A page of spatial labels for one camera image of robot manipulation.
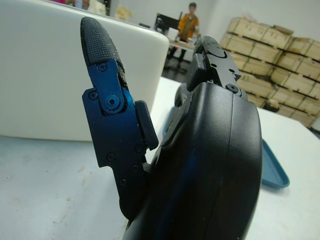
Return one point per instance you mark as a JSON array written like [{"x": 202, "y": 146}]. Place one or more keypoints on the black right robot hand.
[{"x": 205, "y": 162}]

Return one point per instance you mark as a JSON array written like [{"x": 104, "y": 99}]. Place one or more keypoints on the blue plastic tray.
[{"x": 272, "y": 170}]

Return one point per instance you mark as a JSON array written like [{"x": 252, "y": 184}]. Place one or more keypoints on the white two-slot toaster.
[{"x": 50, "y": 75}]

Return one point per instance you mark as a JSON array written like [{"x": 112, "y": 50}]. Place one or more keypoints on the wooden crate stack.
[{"x": 275, "y": 57}]

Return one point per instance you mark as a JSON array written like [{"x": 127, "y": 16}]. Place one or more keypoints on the person in yellow jacket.
[{"x": 188, "y": 23}]

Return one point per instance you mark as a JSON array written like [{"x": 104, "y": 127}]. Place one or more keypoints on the black monitor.
[{"x": 165, "y": 22}]

